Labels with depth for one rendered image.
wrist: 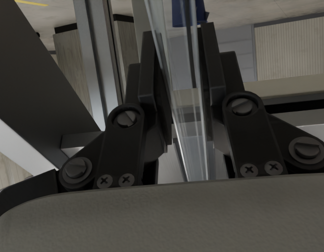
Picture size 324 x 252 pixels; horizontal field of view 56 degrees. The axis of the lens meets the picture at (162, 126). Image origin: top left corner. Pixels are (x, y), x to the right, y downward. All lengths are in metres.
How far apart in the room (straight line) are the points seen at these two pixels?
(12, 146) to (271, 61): 10.27
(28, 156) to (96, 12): 0.27
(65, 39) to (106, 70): 5.59
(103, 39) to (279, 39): 10.01
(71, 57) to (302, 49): 6.97
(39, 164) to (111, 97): 0.24
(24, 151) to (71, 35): 5.74
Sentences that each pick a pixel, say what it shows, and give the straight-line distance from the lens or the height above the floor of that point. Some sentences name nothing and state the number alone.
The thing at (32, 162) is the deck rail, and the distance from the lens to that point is 0.18.
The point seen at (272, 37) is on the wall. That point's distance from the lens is 10.38.
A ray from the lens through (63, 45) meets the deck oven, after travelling 6.04.
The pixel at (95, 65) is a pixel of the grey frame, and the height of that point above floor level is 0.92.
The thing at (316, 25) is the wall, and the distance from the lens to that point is 10.34.
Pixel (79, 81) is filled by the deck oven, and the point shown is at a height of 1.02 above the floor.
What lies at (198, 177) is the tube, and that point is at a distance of 0.20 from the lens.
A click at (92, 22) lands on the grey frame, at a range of 0.43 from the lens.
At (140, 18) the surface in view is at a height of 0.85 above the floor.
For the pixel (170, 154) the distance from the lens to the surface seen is 0.19.
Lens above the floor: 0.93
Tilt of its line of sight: 11 degrees up
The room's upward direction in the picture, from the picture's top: 173 degrees clockwise
